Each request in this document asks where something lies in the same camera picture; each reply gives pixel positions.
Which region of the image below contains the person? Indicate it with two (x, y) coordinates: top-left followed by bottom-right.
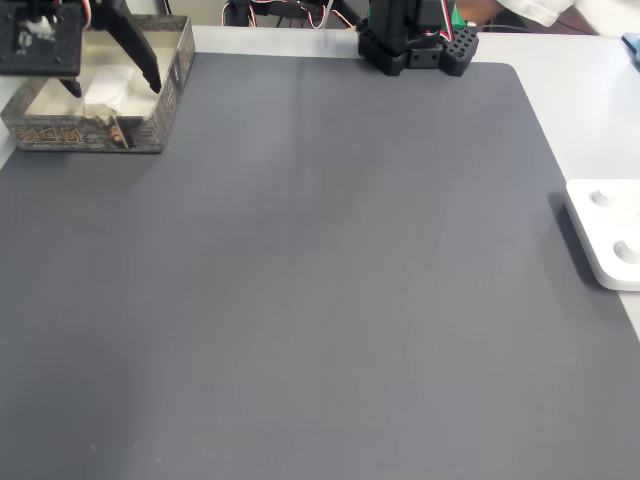
(494, 0), (601, 36)

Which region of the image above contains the white block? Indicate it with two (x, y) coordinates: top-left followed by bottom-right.
(83, 64), (136, 114)

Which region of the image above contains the person's hand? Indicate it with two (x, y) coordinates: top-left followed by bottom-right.
(457, 0), (506, 25)

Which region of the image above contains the white tray with round knobs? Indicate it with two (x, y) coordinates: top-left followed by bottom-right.
(564, 178), (640, 292)

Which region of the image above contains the grey table mat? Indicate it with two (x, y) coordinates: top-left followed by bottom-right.
(0, 51), (640, 480)

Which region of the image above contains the printed cardboard box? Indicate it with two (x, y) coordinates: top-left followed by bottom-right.
(0, 13), (196, 155)

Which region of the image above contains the green circuit board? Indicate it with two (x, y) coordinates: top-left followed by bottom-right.
(447, 0), (469, 44)

